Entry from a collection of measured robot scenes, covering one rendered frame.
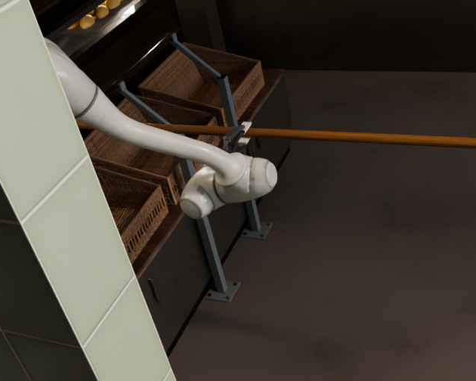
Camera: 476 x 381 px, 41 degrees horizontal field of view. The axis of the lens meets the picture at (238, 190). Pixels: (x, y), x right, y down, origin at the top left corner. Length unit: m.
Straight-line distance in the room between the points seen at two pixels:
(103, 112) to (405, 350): 1.80
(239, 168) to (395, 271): 1.68
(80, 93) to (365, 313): 1.92
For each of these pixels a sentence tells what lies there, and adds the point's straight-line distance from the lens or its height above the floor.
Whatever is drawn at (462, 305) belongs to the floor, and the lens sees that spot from 3.09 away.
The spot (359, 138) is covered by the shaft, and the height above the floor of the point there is 1.20.
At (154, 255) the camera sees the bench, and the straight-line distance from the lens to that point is 2.73.
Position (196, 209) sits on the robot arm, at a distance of 1.79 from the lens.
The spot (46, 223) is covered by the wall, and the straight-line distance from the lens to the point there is 0.57.
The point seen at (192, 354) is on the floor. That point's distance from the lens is 3.05.
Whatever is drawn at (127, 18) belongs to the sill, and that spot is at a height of 1.18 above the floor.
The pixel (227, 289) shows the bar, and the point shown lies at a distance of 3.28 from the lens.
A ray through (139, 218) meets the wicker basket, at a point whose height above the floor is 0.71.
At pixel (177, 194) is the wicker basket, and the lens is 2.93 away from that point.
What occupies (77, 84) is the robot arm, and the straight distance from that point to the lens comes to 1.53.
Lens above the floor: 2.23
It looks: 34 degrees down
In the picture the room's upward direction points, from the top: 13 degrees counter-clockwise
